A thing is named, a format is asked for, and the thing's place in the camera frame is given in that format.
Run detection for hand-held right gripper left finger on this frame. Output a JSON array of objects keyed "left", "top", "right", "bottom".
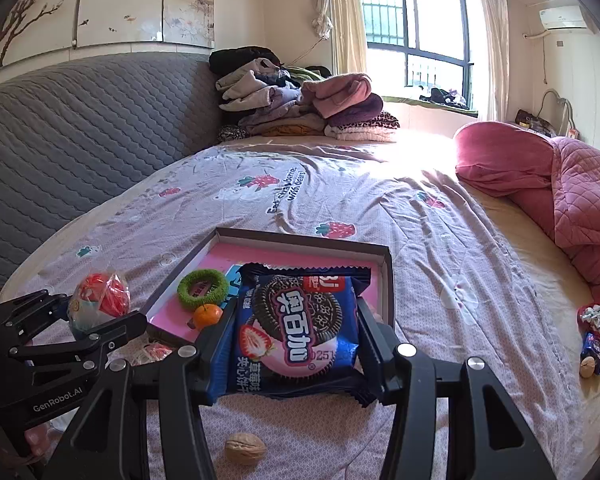
[{"left": 55, "top": 310, "right": 238, "bottom": 480}]

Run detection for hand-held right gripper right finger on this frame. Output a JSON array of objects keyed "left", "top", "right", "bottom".
[{"left": 355, "top": 297, "right": 556, "bottom": 480}]

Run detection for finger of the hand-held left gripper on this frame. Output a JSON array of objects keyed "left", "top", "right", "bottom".
[
  {"left": 0, "top": 291, "right": 73, "bottom": 346},
  {"left": 10, "top": 311, "right": 148, "bottom": 363}
]

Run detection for red white snack packet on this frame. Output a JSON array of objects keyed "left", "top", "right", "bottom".
[
  {"left": 67, "top": 271, "right": 132, "bottom": 338},
  {"left": 130, "top": 342, "right": 173, "bottom": 367}
]

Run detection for green hair scrunchie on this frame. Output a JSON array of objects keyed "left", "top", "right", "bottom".
[{"left": 176, "top": 269, "right": 229, "bottom": 311}]

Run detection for blue cookie packet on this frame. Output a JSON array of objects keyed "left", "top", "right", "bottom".
[{"left": 225, "top": 261, "right": 378, "bottom": 408}]

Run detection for brown cardboard box tray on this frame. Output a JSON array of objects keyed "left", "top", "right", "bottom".
[{"left": 145, "top": 227, "right": 395, "bottom": 351}]

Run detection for orange tangerine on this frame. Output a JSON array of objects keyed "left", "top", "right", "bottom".
[{"left": 194, "top": 303, "right": 224, "bottom": 331}]

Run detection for brown walnut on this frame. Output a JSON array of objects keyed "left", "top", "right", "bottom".
[{"left": 224, "top": 432, "right": 267, "bottom": 466}]

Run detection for pink exercise book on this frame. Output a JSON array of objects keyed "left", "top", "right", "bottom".
[{"left": 150, "top": 247, "right": 381, "bottom": 336}]

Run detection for grey quilted headboard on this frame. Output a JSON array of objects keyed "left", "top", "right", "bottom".
[{"left": 0, "top": 52, "right": 226, "bottom": 306}]

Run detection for small blue packet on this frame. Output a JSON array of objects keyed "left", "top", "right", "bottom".
[{"left": 580, "top": 331, "right": 600, "bottom": 378}]

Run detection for shiny foil candy wrapper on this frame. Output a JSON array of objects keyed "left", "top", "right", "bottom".
[{"left": 577, "top": 304, "right": 600, "bottom": 331}]

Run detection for pink quilted blanket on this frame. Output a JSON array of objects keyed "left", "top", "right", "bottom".
[{"left": 452, "top": 121, "right": 600, "bottom": 356}]

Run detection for dark clothes on windowsill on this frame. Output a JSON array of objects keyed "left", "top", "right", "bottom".
[{"left": 420, "top": 87, "right": 468, "bottom": 108}]

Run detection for pile of folded clothes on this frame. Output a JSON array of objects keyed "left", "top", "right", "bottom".
[{"left": 209, "top": 46, "right": 401, "bottom": 143}]

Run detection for brown bag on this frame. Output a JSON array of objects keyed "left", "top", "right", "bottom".
[{"left": 515, "top": 109, "right": 551, "bottom": 133}]

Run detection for white framed vanity mirror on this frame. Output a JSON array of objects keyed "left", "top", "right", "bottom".
[{"left": 537, "top": 89, "right": 578, "bottom": 136}]

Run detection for cream curtain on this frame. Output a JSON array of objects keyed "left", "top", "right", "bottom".
[
  {"left": 472, "top": 0, "right": 511, "bottom": 123},
  {"left": 307, "top": 0, "right": 368, "bottom": 76}
]

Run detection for white air conditioner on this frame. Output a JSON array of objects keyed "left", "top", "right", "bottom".
[{"left": 537, "top": 5, "right": 593, "bottom": 33}]

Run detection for floral painted wall panel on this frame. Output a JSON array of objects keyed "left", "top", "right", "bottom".
[{"left": 0, "top": 0, "right": 216, "bottom": 78}]

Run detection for window with dark frame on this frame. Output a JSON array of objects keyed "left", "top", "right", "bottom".
[{"left": 357, "top": 0, "right": 481, "bottom": 111}]

